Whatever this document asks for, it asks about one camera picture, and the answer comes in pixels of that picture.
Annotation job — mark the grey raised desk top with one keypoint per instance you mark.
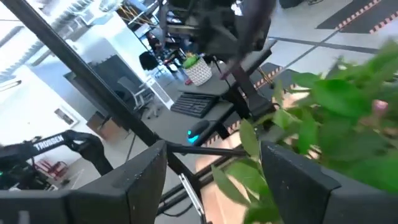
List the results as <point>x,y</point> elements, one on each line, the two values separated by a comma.
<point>217,84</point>

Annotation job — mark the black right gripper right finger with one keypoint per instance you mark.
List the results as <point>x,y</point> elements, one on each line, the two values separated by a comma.
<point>295,186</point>

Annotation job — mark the cardboard box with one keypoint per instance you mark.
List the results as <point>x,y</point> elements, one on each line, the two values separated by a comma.
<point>102,126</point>

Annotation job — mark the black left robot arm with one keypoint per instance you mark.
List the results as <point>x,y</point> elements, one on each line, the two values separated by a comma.
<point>87,146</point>

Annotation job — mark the black mouse with blue glow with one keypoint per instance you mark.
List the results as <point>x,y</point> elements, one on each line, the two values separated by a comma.
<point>199,129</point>

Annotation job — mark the black floor mat striped edge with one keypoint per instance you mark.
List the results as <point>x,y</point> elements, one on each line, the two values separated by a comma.
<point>351,14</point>
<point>273,76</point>

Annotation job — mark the green plant in black pot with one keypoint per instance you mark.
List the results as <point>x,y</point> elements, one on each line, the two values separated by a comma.
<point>342,99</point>

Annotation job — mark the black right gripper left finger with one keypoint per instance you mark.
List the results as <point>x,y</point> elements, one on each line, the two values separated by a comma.
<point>124,193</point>

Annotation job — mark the white patterned plant pot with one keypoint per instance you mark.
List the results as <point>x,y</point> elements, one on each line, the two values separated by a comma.
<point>199,73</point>

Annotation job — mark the grey office chair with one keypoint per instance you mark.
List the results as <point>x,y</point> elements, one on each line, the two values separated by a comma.
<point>133,90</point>

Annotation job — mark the black keyboard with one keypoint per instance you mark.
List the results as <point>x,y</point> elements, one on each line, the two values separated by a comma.
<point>194,105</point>

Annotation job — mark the black office chair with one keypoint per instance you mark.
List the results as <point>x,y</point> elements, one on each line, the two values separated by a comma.
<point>224,28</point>

